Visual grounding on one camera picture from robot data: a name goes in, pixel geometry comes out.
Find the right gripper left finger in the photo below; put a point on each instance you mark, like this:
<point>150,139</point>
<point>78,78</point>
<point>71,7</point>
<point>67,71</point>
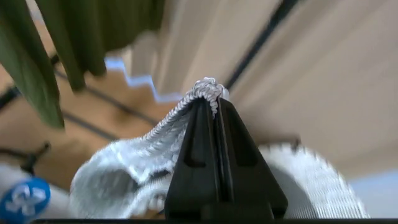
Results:
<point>202,180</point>

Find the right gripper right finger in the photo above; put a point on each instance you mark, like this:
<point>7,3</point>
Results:
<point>248,183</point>

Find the pale grey shorts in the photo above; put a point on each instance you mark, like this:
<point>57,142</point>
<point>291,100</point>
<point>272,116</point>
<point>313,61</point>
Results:
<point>124,168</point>

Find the green printed sleeveless shirt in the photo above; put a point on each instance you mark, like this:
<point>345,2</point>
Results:
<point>31,77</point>

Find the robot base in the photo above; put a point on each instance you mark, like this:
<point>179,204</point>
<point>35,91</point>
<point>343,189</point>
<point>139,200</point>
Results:
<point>25,199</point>

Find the white laundry basket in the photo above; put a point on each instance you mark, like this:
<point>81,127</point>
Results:
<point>311,186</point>

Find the black clothes rack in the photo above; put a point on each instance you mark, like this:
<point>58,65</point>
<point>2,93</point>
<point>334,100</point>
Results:
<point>261,40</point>

